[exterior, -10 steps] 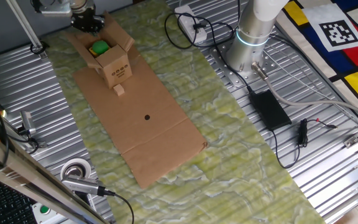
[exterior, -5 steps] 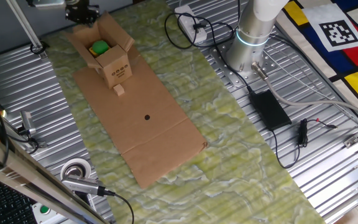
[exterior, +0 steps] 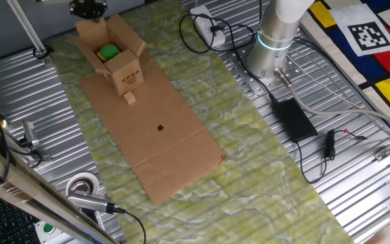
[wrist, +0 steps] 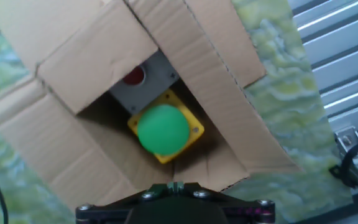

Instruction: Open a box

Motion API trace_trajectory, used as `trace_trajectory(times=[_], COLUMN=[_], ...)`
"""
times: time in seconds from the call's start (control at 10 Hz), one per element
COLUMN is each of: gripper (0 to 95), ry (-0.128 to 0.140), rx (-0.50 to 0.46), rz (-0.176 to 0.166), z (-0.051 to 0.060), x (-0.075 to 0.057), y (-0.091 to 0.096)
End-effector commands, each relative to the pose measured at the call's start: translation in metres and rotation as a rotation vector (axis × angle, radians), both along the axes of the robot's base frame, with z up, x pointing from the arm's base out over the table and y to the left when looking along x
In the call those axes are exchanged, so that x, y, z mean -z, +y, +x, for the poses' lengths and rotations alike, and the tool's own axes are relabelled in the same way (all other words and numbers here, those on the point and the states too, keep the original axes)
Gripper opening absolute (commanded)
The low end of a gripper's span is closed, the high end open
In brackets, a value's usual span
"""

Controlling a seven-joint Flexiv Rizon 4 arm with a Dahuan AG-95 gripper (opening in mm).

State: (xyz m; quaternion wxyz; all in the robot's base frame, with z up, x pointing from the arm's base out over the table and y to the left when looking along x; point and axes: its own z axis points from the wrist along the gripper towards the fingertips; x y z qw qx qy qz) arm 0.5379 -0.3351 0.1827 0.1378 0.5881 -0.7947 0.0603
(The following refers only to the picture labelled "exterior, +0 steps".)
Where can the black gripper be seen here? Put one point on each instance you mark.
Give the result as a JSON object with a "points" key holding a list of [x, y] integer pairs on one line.
{"points": [[88, 5]]}

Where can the brown cardboard box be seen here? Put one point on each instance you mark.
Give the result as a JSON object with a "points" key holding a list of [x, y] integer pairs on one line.
{"points": [[127, 67]]}

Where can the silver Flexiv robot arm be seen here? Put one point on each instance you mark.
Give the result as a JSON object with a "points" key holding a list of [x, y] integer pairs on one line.
{"points": [[276, 30]]}

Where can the green button on yellow box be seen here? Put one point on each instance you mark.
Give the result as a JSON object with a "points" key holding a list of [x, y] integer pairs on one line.
{"points": [[109, 51]]}

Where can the green button on grey box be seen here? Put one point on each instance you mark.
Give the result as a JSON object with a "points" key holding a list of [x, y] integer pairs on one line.
{"points": [[48, 228]]}

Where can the small wooden block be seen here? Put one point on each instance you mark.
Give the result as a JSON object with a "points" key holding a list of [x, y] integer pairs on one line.
{"points": [[129, 98]]}

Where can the white power strip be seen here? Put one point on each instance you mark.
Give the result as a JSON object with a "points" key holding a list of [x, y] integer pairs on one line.
{"points": [[206, 23]]}

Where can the flat brown cardboard sheet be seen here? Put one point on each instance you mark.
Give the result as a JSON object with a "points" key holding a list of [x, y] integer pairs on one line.
{"points": [[154, 149]]}

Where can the white tape roll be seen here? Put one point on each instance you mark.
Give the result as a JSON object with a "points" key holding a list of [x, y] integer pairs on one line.
{"points": [[90, 178]]}

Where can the green marble pattern mat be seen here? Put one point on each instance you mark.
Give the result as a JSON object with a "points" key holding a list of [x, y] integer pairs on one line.
{"points": [[242, 162]]}

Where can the black keyboard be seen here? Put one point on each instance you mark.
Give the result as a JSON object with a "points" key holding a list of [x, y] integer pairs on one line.
{"points": [[12, 223]]}

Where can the black power adapter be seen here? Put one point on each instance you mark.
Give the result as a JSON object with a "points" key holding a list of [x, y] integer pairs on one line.
{"points": [[295, 118]]}

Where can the white sheet with tag marker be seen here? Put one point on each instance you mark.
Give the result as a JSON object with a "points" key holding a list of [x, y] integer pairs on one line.
{"points": [[364, 30]]}

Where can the colourful block pattern cloth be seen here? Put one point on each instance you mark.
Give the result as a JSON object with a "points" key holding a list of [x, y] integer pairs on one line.
{"points": [[384, 78]]}

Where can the aluminium camera pole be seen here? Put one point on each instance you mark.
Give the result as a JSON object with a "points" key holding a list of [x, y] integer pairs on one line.
{"points": [[29, 30]]}

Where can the small silver camera on mount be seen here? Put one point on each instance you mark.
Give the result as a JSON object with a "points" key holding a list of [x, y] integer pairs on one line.
{"points": [[30, 133]]}

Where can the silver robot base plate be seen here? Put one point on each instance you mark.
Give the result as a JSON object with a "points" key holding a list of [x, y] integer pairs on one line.
{"points": [[245, 78]]}

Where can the aluminium frame bar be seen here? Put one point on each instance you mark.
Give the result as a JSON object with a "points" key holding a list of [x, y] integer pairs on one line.
{"points": [[29, 196]]}

